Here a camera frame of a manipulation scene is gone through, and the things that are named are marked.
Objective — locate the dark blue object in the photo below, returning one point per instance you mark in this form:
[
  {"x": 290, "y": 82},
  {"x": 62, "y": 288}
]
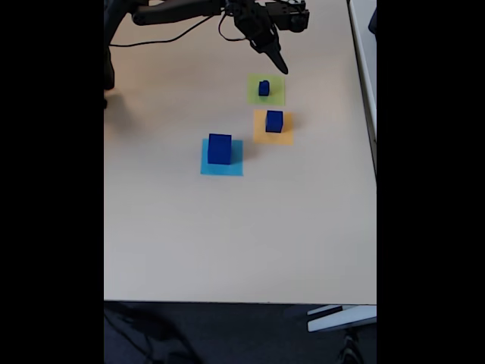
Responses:
[{"x": 373, "y": 22}]

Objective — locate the green paper square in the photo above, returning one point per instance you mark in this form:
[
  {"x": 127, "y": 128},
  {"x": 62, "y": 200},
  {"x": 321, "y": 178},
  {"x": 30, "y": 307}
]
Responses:
[{"x": 276, "y": 98}]

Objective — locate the orange paper square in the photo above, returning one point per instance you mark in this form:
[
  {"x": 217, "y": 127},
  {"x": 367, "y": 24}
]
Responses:
[{"x": 259, "y": 138}]

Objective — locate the light blue paper square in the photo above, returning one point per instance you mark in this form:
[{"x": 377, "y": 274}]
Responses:
[{"x": 236, "y": 168}]

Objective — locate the small blue cube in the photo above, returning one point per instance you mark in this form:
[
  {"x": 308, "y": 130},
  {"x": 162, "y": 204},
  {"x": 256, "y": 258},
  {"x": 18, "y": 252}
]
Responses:
[{"x": 264, "y": 91}]

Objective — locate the medium blue cube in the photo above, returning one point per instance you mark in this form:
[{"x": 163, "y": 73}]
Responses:
[{"x": 274, "y": 123}]

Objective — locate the large blue cube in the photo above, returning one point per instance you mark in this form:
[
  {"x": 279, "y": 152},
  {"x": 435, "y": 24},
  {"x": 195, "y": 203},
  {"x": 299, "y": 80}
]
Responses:
[{"x": 219, "y": 151}]

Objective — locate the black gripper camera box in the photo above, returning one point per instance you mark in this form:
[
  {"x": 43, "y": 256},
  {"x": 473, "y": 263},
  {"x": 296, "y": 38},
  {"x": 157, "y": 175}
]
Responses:
[{"x": 295, "y": 19}]

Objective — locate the white table foot bar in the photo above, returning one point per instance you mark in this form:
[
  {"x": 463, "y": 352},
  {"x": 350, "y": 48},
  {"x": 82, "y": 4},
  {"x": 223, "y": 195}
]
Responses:
[{"x": 341, "y": 320}]

